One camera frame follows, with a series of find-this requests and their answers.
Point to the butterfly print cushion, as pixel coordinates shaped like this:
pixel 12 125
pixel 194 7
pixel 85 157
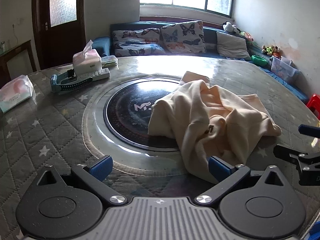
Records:
pixel 140 49
pixel 135 35
pixel 182 36

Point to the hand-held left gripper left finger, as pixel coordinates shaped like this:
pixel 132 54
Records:
pixel 101 167

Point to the blue sofa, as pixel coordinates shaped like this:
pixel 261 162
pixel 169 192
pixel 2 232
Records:
pixel 212 42

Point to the grey cushion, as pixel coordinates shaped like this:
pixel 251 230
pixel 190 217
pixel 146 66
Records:
pixel 232 45

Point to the dark wooden door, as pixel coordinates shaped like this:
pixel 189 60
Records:
pixel 62 42

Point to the panda plush toy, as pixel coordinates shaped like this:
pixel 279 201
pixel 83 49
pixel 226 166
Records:
pixel 229 27

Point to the clear plastic storage box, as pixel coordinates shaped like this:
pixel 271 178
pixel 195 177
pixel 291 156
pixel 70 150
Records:
pixel 283 70

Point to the pink and green plush toy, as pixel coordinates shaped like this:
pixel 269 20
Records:
pixel 247 35

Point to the green bowl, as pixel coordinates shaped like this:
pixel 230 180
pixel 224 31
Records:
pixel 259 59

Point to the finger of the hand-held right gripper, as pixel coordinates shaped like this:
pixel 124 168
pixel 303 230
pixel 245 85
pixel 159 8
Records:
pixel 282 151
pixel 307 130

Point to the red plastic stool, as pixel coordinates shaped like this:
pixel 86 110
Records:
pixel 314 105

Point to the dark wooden sideboard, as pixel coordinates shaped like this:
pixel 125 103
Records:
pixel 17 57

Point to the teal and black gadget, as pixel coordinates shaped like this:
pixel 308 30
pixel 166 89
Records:
pixel 67 83

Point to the cream garment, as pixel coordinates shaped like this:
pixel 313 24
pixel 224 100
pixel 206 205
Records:
pixel 200 110

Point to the black round cooktop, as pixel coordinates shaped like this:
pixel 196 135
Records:
pixel 125 120

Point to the white remote control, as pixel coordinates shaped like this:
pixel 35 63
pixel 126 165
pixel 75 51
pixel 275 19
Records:
pixel 100 74

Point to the pink and white tissue box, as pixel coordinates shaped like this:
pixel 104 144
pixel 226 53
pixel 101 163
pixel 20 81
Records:
pixel 86 60

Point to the soft pink tissue pack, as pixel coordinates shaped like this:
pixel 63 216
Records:
pixel 16 92

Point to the pile of small plush toys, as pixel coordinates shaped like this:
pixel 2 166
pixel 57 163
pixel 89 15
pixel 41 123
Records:
pixel 271 50

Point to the small clear lidded box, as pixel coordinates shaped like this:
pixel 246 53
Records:
pixel 109 61

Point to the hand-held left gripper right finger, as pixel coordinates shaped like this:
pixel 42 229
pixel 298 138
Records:
pixel 220 167

